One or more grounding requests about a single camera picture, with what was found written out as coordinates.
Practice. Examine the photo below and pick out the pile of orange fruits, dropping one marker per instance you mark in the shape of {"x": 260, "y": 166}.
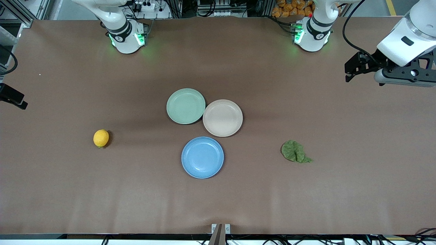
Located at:
{"x": 286, "y": 10}

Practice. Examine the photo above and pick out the aluminium frame profile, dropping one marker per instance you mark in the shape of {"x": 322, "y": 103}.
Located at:
{"x": 17, "y": 13}

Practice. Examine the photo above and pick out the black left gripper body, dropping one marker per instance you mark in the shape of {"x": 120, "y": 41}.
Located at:
{"x": 370, "y": 63}

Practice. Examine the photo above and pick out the long white power strip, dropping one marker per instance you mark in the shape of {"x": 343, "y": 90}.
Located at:
{"x": 221, "y": 13}

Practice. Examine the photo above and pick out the blue plate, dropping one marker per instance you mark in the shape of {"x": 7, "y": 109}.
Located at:
{"x": 202, "y": 157}

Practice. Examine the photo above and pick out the yellow lemon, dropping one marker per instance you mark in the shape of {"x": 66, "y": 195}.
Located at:
{"x": 101, "y": 138}

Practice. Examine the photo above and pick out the green plate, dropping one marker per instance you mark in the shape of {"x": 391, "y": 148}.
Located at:
{"x": 185, "y": 106}

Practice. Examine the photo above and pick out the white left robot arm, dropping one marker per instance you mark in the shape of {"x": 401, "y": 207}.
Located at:
{"x": 405, "y": 37}

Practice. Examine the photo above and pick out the green lettuce leaf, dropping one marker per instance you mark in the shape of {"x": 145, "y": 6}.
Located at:
{"x": 293, "y": 151}

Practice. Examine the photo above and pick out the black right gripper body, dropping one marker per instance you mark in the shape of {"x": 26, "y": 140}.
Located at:
{"x": 10, "y": 94}

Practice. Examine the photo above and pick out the metal bracket with screws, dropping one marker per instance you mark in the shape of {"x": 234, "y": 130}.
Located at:
{"x": 220, "y": 234}

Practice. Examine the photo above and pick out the beige plate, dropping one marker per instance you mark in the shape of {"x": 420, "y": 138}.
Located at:
{"x": 223, "y": 118}

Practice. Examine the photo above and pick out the white power strip with plugs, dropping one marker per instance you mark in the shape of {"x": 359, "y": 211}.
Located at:
{"x": 148, "y": 5}

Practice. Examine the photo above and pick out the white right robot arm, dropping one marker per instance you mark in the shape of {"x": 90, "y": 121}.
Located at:
{"x": 124, "y": 32}

